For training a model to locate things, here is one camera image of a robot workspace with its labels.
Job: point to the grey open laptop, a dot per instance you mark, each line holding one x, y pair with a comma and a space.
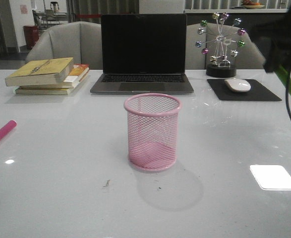
143, 53

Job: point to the ferris wheel desk ornament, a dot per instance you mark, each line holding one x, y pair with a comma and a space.
223, 46

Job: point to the pink marker pen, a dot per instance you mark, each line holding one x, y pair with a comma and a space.
7, 128

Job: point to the orange middle book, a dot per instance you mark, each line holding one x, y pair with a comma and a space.
78, 73

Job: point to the red trash bin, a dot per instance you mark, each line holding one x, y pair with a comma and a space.
31, 33

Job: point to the yellow top book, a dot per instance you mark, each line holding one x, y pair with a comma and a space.
40, 72

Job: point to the grey armchair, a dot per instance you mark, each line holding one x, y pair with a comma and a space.
80, 40
199, 48

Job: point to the white computer mouse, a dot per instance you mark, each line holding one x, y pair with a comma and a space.
237, 85

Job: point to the fruit bowl on counter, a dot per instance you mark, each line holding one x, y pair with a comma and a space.
250, 4

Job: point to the pink mesh pen holder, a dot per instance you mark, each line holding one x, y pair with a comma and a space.
152, 122

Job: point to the black mouse pad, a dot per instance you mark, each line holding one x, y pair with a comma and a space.
257, 92

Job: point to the grey left armchair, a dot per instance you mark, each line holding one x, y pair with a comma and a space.
80, 40

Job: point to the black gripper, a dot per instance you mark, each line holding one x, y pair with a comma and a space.
278, 34

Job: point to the white bottom book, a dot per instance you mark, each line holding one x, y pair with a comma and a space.
20, 91

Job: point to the grey right armchair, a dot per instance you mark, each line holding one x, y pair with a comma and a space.
199, 48

